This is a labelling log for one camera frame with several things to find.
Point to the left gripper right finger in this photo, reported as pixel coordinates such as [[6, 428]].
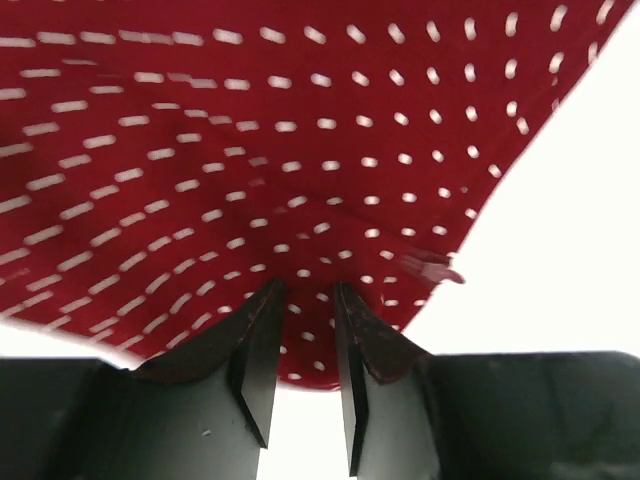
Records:
[[410, 414]]

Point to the red polka dot skirt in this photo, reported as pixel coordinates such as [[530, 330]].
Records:
[[162, 160]]

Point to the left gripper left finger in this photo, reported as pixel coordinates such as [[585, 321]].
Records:
[[202, 410]]

